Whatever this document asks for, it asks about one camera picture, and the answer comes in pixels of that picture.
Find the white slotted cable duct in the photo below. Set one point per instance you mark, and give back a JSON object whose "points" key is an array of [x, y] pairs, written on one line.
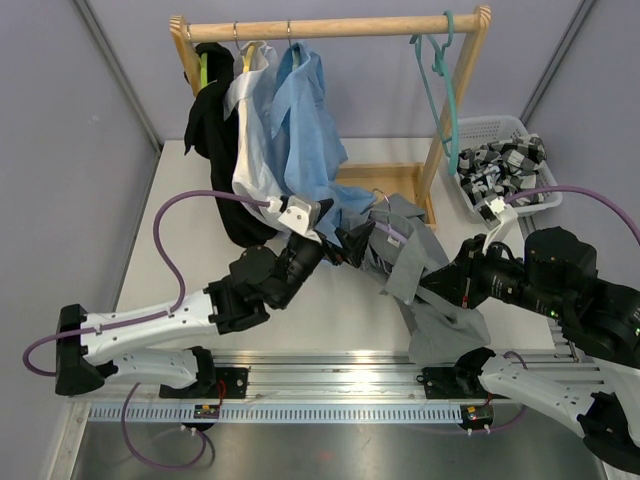
{"points": [[280, 413]]}

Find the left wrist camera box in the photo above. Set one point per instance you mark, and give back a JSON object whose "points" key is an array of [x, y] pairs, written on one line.
{"points": [[300, 216]]}

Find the yellow plastic hanger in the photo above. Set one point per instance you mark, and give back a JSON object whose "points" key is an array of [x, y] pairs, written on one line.
{"points": [[247, 55]]}

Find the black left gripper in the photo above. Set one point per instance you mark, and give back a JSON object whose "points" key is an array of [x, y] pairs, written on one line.
{"points": [[353, 242]]}

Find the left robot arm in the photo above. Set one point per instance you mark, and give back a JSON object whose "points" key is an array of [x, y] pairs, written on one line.
{"points": [[93, 349]]}

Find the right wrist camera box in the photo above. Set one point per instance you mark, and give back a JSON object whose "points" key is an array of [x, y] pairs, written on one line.
{"points": [[498, 216]]}

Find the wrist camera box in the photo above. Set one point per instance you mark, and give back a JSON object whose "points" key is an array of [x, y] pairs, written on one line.
{"points": [[498, 216], [300, 216]]}

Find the wooden clothes rack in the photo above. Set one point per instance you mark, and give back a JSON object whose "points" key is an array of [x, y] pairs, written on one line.
{"points": [[457, 41]]}

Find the purple plastic hanger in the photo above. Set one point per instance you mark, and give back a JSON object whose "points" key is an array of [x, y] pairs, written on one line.
{"points": [[385, 226]]}

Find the blue shirt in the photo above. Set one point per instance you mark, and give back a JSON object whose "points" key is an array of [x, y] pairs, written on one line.
{"points": [[309, 151]]}

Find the green plastic hanger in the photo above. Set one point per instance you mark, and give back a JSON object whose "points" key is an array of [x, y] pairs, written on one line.
{"points": [[204, 67]]}

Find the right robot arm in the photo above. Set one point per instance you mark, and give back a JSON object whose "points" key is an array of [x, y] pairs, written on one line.
{"points": [[557, 278]]}

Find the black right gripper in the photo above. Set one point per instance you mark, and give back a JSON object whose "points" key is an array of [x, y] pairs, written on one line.
{"points": [[460, 280]]}

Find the black white checked shirt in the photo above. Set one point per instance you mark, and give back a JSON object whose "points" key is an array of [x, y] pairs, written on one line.
{"points": [[501, 168]]}

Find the teal plastic hanger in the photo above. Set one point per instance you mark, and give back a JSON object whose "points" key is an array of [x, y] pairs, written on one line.
{"points": [[445, 90]]}

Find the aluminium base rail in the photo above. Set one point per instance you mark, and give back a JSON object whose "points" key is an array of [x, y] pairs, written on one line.
{"points": [[355, 376]]}

